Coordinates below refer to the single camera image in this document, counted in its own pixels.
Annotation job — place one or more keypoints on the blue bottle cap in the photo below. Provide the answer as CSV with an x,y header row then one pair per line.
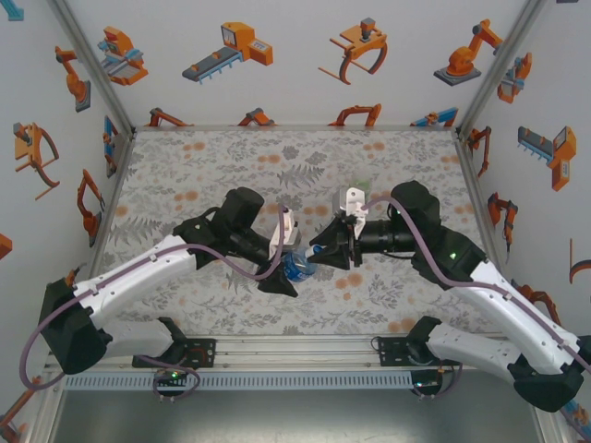
x,y
318,251

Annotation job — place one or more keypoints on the clear bottle with blue label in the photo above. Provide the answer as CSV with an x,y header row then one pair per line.
x,y
299,270

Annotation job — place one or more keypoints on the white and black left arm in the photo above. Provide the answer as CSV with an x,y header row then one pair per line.
x,y
138,277

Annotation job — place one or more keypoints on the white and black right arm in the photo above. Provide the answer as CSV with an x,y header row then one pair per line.
x,y
471,348

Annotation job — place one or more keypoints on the floral printed tablecloth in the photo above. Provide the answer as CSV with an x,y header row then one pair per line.
x,y
231,161

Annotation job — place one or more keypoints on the circuit board with green light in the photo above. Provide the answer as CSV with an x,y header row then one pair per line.
x,y
427,383
173,375

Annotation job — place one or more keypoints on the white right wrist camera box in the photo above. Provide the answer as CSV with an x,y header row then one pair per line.
x,y
348,200

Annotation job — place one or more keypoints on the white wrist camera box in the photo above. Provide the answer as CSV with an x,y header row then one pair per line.
x,y
288,233
348,200

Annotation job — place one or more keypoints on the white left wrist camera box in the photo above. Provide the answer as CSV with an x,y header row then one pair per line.
x,y
288,233

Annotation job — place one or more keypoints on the aluminium frame rail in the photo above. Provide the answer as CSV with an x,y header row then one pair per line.
x,y
480,203
113,203
295,128

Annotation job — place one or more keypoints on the aluminium extrusion mounting rail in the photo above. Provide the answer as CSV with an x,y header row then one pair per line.
x,y
295,353

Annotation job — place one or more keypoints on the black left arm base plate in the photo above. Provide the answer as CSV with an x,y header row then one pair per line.
x,y
203,353

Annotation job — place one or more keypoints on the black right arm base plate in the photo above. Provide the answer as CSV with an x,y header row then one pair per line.
x,y
390,353

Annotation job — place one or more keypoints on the aluminium frame post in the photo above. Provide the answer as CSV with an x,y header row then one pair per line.
x,y
96,69
498,69

